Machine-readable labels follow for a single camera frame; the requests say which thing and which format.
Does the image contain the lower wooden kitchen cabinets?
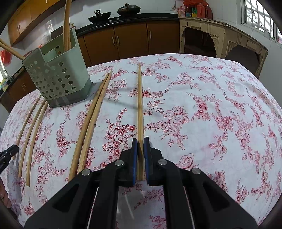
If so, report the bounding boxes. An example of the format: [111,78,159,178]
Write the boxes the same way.
[1,18,180,111]

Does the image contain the wooden chopstick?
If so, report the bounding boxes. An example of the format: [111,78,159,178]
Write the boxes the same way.
[137,63,145,181]

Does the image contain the grey perforated utensil holder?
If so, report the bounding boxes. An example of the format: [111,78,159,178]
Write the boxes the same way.
[22,28,93,108]

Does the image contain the chopstick left inner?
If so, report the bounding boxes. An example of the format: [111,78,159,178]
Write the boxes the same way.
[26,101,49,188]

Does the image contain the upper wooden kitchen cabinets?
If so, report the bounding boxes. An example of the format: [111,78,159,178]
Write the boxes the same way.
[8,0,66,46]

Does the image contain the chopstick far left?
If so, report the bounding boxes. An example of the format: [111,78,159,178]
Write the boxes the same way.
[16,95,45,173]

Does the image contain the red plastic bag on wall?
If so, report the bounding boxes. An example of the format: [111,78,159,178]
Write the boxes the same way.
[1,50,13,67]

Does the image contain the red bag on side table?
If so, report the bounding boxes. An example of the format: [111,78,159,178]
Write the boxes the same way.
[183,0,208,7]

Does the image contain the chopstick left middle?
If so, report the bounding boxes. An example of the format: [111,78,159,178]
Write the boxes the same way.
[18,100,47,178]

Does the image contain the barred window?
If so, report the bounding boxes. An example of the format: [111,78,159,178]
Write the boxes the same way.
[242,0,281,44]

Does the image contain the person's left hand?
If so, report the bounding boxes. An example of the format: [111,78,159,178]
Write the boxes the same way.
[0,178,11,208]

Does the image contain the black wok on stove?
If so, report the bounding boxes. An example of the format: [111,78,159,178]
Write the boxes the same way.
[88,10,111,24]

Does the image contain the floral pink white tablecloth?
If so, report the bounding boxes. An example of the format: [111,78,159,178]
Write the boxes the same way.
[1,54,281,224]

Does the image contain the chopstick on table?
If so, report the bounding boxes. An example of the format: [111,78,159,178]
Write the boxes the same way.
[68,73,110,182]
[76,70,113,173]

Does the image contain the chopsticks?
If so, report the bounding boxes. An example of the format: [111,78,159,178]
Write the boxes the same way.
[63,0,72,52]

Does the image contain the cream wooden side table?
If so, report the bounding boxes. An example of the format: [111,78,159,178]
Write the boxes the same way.
[178,16,268,78]

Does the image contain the wooden kitchen cabinets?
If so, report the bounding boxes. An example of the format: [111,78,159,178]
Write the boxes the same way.
[1,18,180,111]
[8,0,66,46]

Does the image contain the condiment boxes group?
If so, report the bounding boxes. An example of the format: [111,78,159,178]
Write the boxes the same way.
[177,3,213,19]

